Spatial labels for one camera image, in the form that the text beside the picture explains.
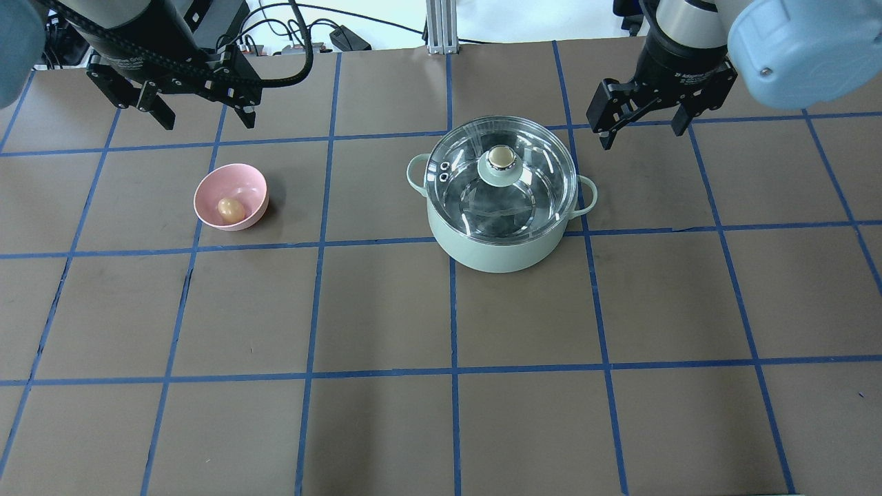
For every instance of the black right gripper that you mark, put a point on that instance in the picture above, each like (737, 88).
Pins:
(674, 63)

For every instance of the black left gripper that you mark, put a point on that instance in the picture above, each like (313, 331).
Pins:
(141, 36)

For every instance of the brown egg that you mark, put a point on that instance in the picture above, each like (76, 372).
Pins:
(231, 211)

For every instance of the glass pot lid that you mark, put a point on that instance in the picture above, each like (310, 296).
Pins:
(501, 180)

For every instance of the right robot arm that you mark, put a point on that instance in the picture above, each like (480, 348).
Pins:
(790, 54)

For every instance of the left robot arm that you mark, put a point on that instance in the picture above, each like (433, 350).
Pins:
(153, 25)

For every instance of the mint green pot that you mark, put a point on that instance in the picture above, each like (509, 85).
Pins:
(494, 258)

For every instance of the pink bowl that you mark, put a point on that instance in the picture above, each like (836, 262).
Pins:
(236, 180)

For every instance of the black power adapter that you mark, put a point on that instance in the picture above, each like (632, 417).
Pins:
(346, 40)

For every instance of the aluminium frame post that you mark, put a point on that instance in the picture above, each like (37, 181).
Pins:
(441, 27)

